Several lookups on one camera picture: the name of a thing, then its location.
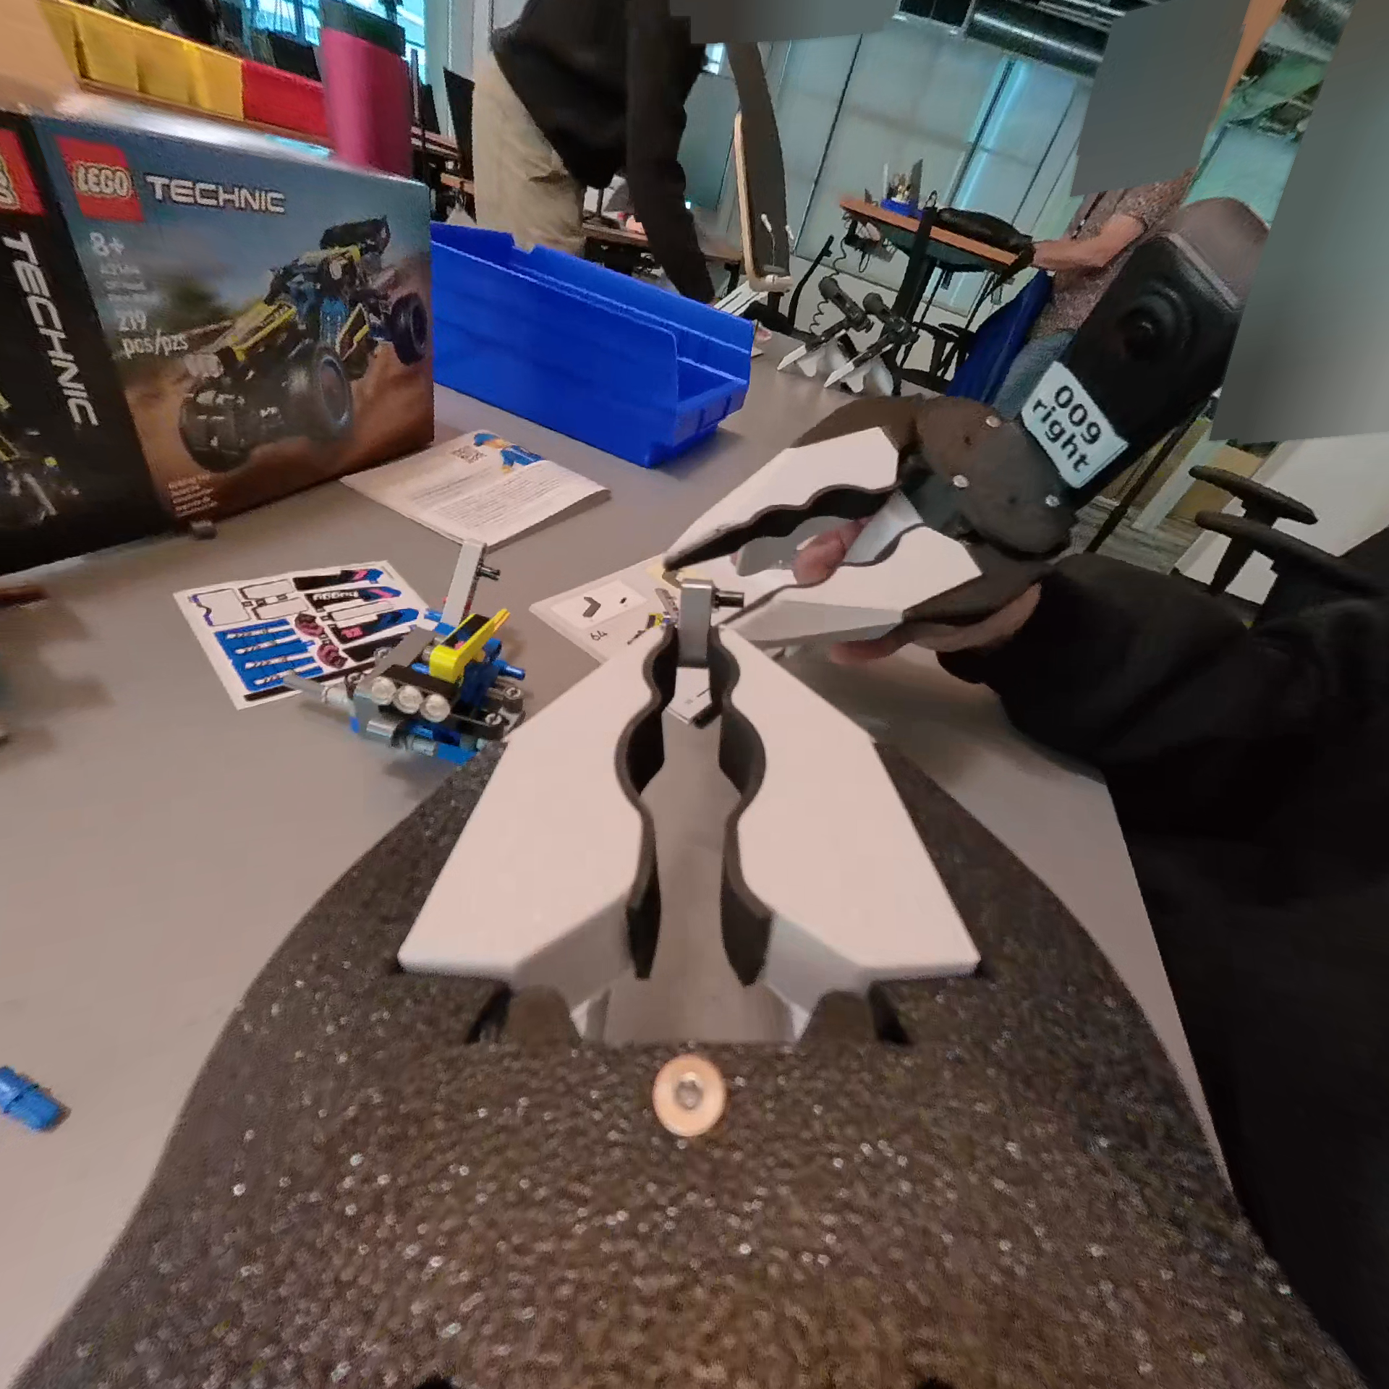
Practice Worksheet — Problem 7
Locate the red plastic bin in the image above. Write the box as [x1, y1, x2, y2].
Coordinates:
[242, 60, 333, 140]

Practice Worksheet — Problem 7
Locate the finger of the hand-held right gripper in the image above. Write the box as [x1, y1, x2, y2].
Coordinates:
[661, 425, 907, 573]
[719, 519, 985, 650]

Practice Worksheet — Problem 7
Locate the yellow plastic bin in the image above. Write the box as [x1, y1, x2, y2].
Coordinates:
[44, 0, 246, 123]

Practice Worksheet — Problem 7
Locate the pink cylinder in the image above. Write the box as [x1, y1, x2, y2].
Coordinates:
[321, 25, 417, 178]

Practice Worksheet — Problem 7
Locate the person's right forearm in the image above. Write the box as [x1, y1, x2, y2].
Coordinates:
[938, 552, 1389, 790]

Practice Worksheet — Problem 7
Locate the black curved board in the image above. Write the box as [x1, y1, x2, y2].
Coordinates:
[725, 43, 797, 297]

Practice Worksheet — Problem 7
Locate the blue plastic storage bin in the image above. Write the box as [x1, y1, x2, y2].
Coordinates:
[431, 223, 757, 469]

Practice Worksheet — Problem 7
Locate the person's right hand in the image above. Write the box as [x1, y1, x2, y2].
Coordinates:
[797, 519, 1048, 666]

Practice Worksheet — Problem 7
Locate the small blue lego pin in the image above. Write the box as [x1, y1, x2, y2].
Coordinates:
[0, 1067, 70, 1134]

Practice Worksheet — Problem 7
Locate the closed lego booklet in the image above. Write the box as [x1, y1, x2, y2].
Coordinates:
[342, 430, 611, 549]

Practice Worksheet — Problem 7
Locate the lego sticker sheet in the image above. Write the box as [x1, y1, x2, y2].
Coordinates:
[172, 559, 429, 714]

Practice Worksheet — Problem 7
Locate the wooden round table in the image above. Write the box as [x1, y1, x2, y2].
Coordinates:
[841, 193, 1036, 272]

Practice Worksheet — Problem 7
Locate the open lego instruction booklet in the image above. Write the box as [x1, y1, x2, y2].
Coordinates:
[529, 556, 807, 725]

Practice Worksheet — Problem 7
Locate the small blue yellow lego assembly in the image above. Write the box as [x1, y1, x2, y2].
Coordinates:
[285, 539, 531, 768]

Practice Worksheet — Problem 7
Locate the black office chair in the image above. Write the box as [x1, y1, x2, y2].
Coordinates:
[1189, 465, 1389, 609]

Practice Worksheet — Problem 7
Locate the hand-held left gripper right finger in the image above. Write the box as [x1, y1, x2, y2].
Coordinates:
[711, 628, 984, 1039]

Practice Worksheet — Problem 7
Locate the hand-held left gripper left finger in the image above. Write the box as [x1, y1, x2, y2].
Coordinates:
[397, 628, 672, 1039]

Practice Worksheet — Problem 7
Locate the lego set box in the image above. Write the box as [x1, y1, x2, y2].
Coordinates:
[0, 101, 438, 576]

